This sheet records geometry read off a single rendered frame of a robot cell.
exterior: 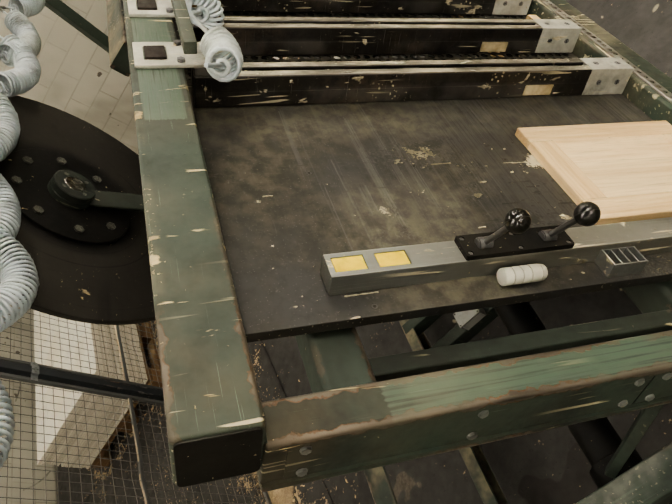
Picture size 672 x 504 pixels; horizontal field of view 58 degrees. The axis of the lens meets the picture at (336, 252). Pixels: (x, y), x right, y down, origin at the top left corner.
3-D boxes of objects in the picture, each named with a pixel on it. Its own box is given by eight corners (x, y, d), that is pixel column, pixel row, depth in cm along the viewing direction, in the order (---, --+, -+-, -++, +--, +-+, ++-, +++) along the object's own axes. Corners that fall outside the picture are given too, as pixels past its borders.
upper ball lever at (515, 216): (493, 255, 98) (539, 227, 86) (472, 258, 97) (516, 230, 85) (487, 233, 99) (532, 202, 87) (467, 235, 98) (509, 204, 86)
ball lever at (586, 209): (556, 248, 102) (609, 220, 89) (537, 250, 101) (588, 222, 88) (550, 226, 103) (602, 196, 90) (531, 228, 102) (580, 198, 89)
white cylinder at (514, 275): (502, 290, 97) (544, 284, 99) (508, 277, 95) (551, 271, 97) (493, 277, 99) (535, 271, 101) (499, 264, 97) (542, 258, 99)
